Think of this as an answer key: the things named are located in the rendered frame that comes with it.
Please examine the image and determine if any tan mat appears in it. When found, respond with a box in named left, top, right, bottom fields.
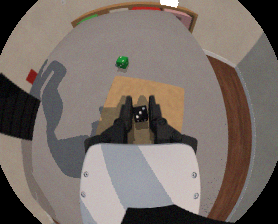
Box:
left=96, top=76, right=184, bottom=144

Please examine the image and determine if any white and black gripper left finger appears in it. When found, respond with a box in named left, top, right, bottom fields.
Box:
left=84, top=96, right=133, bottom=154

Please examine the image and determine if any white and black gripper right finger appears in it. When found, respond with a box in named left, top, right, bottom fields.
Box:
left=148, top=95, right=198, bottom=155

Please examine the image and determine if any green die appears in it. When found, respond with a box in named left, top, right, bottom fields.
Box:
left=116, top=56, right=129, bottom=69

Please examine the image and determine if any black die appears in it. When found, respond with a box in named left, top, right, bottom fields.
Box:
left=133, top=105, right=149, bottom=123

